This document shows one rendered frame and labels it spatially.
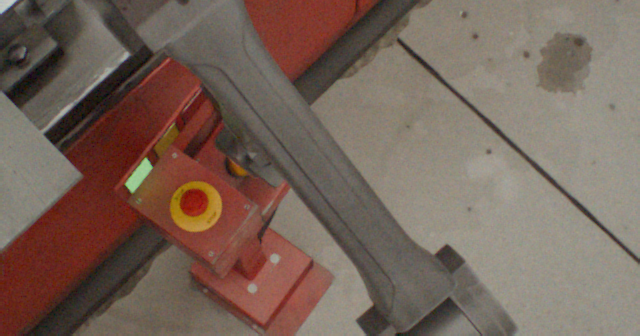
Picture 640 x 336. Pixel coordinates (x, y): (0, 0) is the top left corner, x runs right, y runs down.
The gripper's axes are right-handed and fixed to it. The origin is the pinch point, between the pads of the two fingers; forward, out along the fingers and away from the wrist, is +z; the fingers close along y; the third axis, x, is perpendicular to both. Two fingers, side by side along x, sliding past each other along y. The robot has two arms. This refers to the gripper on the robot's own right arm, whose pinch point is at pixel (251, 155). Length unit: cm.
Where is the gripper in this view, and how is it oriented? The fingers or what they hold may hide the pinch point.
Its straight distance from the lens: 129.3
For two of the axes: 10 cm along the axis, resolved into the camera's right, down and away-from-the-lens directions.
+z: -1.8, 1.5, 9.7
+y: -8.0, -6.0, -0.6
